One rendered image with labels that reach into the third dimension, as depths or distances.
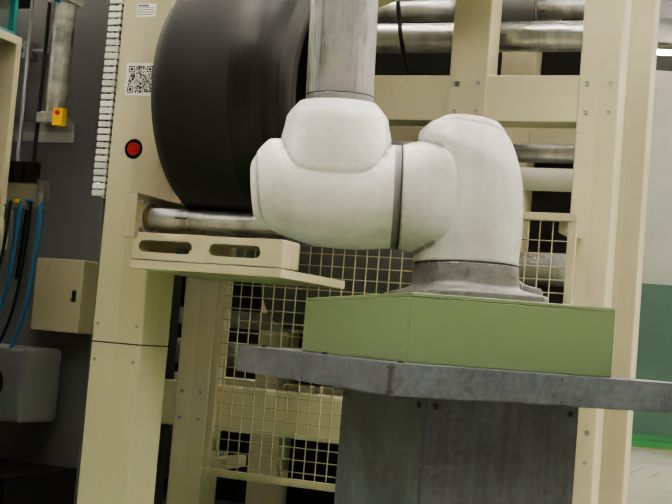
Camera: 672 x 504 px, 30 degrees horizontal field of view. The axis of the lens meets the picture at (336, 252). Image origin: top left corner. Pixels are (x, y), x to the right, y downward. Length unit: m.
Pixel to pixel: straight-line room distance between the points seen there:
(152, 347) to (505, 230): 1.27
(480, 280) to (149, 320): 1.23
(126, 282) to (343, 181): 1.17
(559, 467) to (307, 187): 0.53
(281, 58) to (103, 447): 0.96
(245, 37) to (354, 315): 0.98
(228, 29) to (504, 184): 0.96
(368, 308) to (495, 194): 0.25
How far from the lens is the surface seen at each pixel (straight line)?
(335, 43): 1.83
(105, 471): 2.88
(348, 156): 1.78
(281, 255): 2.58
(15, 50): 2.85
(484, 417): 1.72
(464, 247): 1.77
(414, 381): 1.52
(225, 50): 2.58
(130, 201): 2.74
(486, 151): 1.79
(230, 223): 2.66
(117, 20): 2.99
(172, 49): 2.64
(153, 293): 2.86
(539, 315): 1.70
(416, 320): 1.60
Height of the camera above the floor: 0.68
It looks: 4 degrees up
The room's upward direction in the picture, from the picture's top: 5 degrees clockwise
